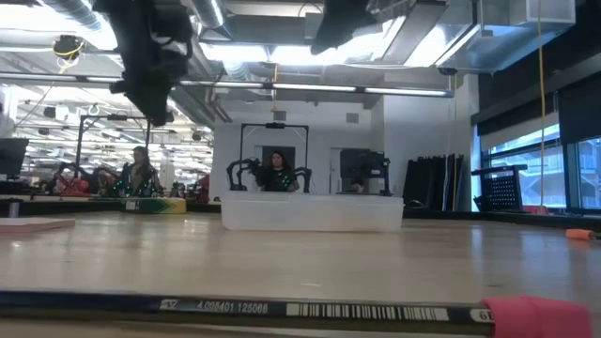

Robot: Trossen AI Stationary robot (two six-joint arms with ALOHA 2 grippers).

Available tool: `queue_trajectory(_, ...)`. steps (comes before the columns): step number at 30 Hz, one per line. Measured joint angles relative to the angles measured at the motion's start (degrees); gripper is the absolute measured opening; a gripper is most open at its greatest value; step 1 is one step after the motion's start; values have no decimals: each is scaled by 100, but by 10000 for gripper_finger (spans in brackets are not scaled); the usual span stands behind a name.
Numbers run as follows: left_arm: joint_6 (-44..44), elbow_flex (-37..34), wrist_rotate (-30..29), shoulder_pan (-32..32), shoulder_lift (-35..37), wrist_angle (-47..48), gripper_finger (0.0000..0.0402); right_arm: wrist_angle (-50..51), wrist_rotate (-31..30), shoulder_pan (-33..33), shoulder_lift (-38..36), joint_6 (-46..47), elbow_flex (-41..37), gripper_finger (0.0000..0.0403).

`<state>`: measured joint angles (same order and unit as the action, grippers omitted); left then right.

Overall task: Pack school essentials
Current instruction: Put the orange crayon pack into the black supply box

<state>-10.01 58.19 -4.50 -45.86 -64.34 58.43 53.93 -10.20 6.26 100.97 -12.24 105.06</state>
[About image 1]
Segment long ceiling light strip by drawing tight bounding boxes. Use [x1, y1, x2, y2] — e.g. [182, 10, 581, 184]
[177, 79, 455, 99]

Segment round black ceiling device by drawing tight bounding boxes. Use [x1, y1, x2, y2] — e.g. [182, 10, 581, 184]
[51, 34, 86, 62]

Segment silver ventilation duct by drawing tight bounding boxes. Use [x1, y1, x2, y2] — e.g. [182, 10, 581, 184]
[436, 0, 578, 74]

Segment red background robot equipment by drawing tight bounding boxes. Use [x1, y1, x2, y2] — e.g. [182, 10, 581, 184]
[44, 161, 121, 197]

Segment dark pencil orange eraser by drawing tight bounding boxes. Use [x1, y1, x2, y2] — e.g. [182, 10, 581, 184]
[564, 227, 601, 242]

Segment black pencil pink eraser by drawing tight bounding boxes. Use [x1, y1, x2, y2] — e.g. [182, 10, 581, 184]
[0, 289, 595, 338]

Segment pink sticky note pad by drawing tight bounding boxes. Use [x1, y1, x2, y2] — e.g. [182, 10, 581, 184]
[0, 216, 76, 235]

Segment black curtain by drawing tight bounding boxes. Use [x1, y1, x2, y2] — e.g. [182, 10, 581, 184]
[402, 153, 467, 212]

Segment green yellow crayon box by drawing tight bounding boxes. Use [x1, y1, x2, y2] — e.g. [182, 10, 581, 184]
[120, 196, 188, 216]

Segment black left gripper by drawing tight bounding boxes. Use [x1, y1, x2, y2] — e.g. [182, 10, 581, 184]
[93, 0, 194, 127]

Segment clear pencil case grey lid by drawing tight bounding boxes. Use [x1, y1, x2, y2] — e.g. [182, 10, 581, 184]
[220, 191, 405, 233]

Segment person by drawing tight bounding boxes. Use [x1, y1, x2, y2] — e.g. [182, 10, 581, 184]
[117, 145, 160, 198]
[256, 149, 301, 193]

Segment dark monitor screen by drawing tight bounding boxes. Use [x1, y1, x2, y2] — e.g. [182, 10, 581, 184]
[0, 137, 30, 178]

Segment black gantry frame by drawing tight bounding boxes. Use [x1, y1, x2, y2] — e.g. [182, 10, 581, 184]
[74, 114, 152, 179]
[239, 121, 310, 163]

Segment yellow hanging cable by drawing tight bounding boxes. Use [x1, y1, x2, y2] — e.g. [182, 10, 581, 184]
[536, 0, 549, 210]

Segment black perforated cart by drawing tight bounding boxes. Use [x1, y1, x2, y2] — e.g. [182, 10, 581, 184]
[470, 163, 530, 212]

